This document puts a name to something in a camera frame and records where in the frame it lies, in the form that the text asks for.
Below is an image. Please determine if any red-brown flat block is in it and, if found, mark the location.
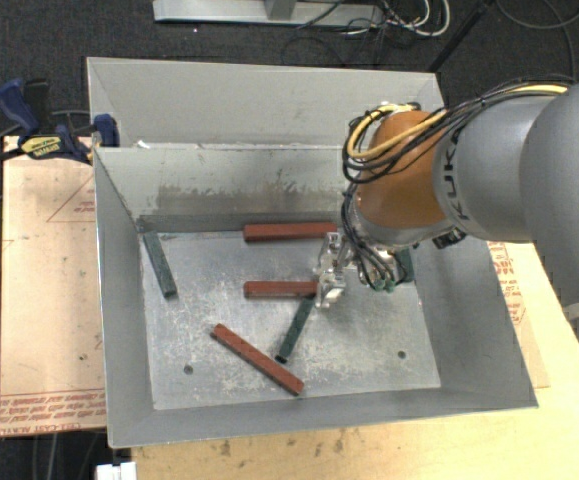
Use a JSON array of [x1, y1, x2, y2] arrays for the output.
[[242, 221, 340, 243], [243, 280, 319, 300], [210, 323, 306, 398]]

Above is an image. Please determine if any dark green flat block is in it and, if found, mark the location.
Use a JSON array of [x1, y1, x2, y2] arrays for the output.
[[394, 247, 416, 285], [275, 295, 317, 365], [142, 231, 179, 299]]

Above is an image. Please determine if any grey metal bin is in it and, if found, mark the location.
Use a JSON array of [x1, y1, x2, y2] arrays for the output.
[[86, 56, 540, 450]]

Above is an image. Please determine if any brown cardboard board red print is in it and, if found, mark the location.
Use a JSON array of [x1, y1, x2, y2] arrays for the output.
[[0, 135, 553, 440]]

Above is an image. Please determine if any black cylinder on white bracket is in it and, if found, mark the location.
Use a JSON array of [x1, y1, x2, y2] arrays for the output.
[[431, 229, 468, 251]]

